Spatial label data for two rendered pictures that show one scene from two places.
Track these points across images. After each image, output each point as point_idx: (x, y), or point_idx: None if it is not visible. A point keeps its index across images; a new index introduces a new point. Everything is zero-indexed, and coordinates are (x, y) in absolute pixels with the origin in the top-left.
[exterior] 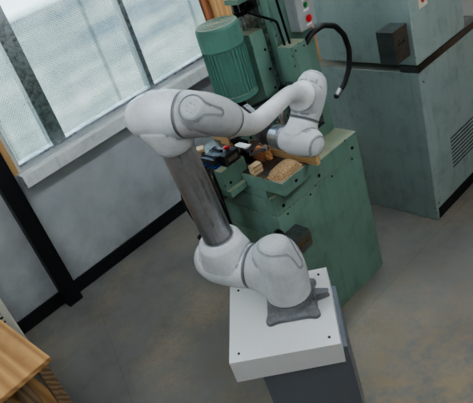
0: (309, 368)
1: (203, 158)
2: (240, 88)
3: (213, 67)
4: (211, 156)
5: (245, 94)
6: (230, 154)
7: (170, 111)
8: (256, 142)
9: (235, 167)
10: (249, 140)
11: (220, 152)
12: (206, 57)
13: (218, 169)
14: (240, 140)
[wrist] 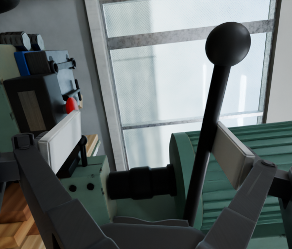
0: None
1: (61, 50)
2: (220, 186)
3: (270, 132)
4: (61, 64)
5: (200, 196)
6: (44, 106)
7: None
8: (55, 223)
9: None
10: (67, 183)
11: (63, 94)
12: (290, 123)
13: (7, 56)
14: (75, 160)
